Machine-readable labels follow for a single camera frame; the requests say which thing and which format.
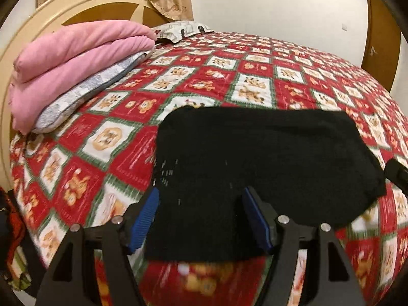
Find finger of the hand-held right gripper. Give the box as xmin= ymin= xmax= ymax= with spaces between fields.
xmin=383 ymin=159 xmax=408 ymax=197

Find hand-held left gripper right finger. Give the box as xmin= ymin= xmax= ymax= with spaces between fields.
xmin=241 ymin=186 xmax=367 ymax=306

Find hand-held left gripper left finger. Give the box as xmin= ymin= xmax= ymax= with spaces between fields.
xmin=36 ymin=186 xmax=160 ymax=306

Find black pants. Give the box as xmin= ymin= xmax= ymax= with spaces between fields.
xmin=145 ymin=106 xmax=387 ymax=262

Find red printed blanket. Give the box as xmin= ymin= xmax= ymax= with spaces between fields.
xmin=9 ymin=30 xmax=408 ymax=306

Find red and dark cloth pile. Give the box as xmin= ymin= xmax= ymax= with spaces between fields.
xmin=0 ymin=187 xmax=31 ymax=290

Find brown wooden door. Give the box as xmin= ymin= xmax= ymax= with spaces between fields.
xmin=362 ymin=0 xmax=401 ymax=85

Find grey patterned pillow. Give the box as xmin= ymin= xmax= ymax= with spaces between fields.
xmin=32 ymin=50 xmax=151 ymax=134

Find folded pink blanket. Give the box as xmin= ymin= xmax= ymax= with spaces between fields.
xmin=9 ymin=19 xmax=158 ymax=135

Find white patterned pillow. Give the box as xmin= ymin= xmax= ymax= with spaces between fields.
xmin=151 ymin=21 xmax=215 ymax=44

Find cream wooden headboard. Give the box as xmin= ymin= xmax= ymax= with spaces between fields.
xmin=0 ymin=0 xmax=167 ymax=195

